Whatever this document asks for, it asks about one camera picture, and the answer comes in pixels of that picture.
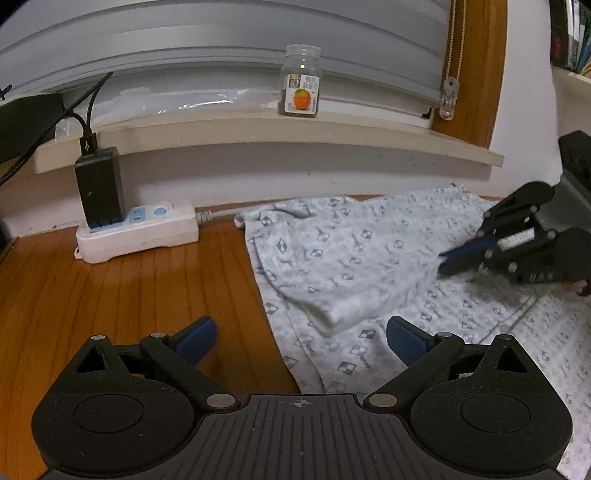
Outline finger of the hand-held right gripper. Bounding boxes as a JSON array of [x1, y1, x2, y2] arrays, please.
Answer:
[[435, 230, 572, 284], [438, 181, 556, 265]]

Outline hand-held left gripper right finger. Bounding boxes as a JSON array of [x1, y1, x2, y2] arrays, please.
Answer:
[[362, 316, 533, 411]]

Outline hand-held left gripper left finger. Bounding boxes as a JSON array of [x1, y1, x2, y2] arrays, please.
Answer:
[[74, 316, 241, 411]]

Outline white patterned shirt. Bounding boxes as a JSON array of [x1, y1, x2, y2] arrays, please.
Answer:
[[233, 184, 591, 480]]

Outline white power strip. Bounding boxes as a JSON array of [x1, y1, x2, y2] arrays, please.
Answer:
[[75, 199, 201, 265]]

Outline black charger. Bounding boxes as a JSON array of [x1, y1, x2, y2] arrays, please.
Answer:
[[75, 147, 127, 230]]

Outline row of books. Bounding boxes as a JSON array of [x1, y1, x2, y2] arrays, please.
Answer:
[[549, 0, 591, 75]]

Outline black box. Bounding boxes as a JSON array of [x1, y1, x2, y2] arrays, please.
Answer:
[[0, 216, 20, 265]]

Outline cream window sill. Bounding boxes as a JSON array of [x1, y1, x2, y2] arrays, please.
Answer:
[[34, 110, 505, 175]]

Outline glass jar orange label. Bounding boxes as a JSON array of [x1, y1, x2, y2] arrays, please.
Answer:
[[277, 44, 323, 119]]

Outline clear plastic bag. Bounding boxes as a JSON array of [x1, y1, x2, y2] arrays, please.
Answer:
[[54, 84, 279, 140]]

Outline black flat device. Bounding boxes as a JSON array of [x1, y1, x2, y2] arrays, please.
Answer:
[[0, 91, 66, 163]]

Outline white window blinds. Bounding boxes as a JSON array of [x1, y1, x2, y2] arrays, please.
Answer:
[[0, 0, 451, 131]]

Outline clear bead chain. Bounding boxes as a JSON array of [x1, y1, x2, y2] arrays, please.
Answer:
[[438, 0, 467, 122]]

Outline wooden window frame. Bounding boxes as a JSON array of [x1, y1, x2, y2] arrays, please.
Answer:
[[431, 0, 509, 150]]

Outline black cables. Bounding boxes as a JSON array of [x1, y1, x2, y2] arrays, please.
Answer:
[[0, 71, 115, 186]]

